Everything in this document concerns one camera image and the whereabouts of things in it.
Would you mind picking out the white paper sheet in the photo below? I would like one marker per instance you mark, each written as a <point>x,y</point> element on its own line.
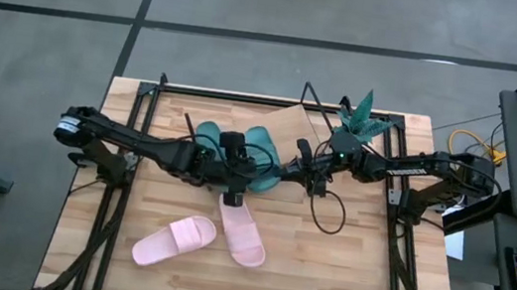
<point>455,246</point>

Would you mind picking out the black table rail frame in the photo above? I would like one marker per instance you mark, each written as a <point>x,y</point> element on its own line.
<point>225,96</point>

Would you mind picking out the pink rubber slide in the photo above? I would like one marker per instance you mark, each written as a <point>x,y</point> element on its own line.
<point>241,235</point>
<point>176,239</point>

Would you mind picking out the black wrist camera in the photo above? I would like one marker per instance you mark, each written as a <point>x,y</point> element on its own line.
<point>348,149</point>
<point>192,162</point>

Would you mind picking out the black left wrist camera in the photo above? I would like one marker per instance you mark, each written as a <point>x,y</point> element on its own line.
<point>192,162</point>

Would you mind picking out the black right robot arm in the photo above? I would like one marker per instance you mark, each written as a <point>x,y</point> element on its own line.
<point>405,170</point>

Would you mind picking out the wooden shelf black frame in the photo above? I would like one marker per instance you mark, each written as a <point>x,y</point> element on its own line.
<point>293,127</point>

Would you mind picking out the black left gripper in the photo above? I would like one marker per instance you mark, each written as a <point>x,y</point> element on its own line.
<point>234,177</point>

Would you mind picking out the green plant white pot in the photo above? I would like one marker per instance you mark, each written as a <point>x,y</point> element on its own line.
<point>361,121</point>

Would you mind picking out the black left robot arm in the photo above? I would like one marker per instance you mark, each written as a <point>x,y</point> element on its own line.
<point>115,133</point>

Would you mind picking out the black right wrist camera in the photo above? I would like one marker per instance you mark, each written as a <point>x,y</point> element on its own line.
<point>348,149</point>

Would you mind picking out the black diagonal beam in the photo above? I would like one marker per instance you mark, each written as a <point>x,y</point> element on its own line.
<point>479,214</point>

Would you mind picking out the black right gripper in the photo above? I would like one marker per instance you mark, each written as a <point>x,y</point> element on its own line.
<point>316,168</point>

